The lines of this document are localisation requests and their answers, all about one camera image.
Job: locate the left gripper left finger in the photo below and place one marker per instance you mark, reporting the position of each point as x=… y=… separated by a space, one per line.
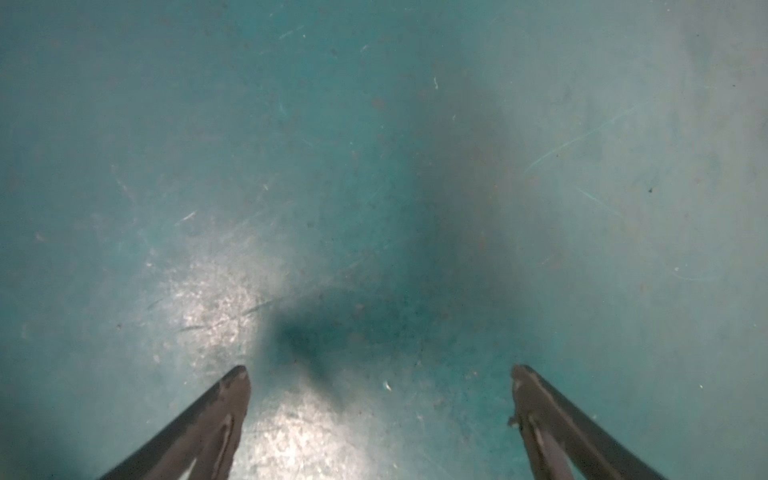
x=201 y=442

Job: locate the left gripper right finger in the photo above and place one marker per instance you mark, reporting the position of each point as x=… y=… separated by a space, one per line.
x=559 y=437

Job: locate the green table mat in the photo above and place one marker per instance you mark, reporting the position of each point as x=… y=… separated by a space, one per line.
x=379 y=207

